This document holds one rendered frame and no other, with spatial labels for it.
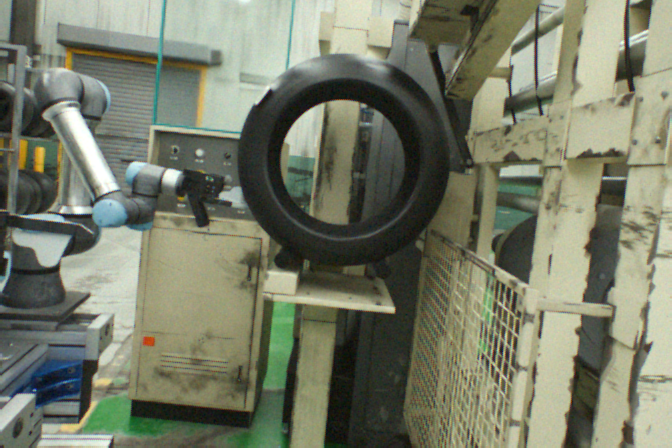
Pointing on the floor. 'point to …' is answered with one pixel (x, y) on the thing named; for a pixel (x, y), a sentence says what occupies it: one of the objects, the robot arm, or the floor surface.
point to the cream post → (333, 193)
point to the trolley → (26, 202)
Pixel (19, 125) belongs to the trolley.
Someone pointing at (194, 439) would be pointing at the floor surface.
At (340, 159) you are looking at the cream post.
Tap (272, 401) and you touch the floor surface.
